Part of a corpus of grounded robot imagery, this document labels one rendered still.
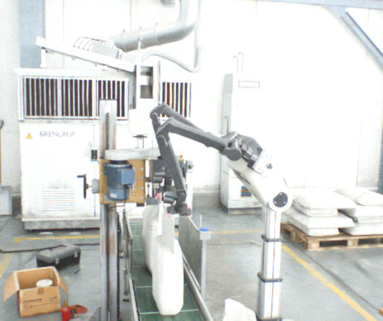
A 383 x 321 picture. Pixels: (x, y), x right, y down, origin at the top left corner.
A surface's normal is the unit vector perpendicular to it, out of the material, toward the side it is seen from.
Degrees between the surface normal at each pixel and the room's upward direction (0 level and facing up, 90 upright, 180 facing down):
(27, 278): 90
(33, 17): 90
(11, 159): 90
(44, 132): 90
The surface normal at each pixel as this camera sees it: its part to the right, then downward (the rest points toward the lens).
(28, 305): 0.43, 0.14
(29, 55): 0.19, 0.15
